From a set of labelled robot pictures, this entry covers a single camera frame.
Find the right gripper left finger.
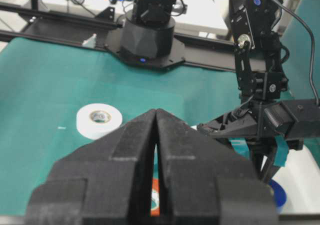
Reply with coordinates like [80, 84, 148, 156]
[25, 109, 156, 225]

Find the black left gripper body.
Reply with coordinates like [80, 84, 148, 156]
[197, 99, 320, 151]

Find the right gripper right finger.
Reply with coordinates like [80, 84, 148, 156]
[156, 109, 279, 225]

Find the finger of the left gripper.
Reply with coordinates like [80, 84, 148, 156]
[246, 138, 265, 175]
[259, 137, 289, 183]

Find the blue tape roll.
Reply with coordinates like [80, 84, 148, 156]
[268, 179, 287, 210]

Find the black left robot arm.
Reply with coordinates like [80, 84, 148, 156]
[197, 0, 320, 183]

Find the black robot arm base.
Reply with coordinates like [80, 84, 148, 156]
[104, 0, 185, 69]

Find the white plastic tray case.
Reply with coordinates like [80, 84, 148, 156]
[273, 139, 320, 214]

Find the orange tape roll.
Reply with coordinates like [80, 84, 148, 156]
[150, 178, 160, 216]

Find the white tape roll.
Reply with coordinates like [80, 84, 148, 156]
[76, 103, 123, 140]

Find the black cable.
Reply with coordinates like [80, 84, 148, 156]
[247, 0, 320, 106]

